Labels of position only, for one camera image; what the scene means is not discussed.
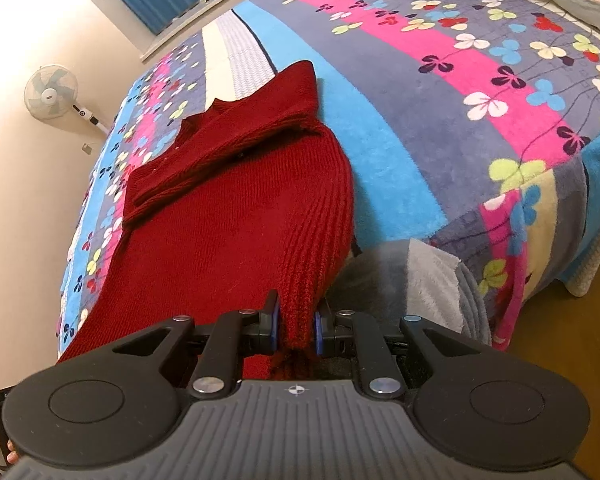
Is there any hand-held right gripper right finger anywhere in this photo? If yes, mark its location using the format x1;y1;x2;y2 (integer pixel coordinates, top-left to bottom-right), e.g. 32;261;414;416
314;302;477;397

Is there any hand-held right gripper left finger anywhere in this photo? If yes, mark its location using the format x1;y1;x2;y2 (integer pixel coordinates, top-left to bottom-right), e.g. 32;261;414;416
111;290;283;402

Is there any red knit cardigan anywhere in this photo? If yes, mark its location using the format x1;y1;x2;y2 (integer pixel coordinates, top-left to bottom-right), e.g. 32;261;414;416
55;60;356;385

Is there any person's left hand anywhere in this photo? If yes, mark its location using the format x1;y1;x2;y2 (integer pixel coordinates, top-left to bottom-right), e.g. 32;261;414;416
0;425;21;469

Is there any person's grey fleece clothing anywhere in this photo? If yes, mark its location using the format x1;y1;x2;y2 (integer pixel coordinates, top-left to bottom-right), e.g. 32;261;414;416
330;239;493;358

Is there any floral striped fleece blanket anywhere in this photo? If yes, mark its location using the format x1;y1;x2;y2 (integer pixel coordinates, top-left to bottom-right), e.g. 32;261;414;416
55;0;600;356

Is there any white standing fan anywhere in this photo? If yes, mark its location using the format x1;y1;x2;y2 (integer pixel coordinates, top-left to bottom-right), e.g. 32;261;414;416
22;63;114;137

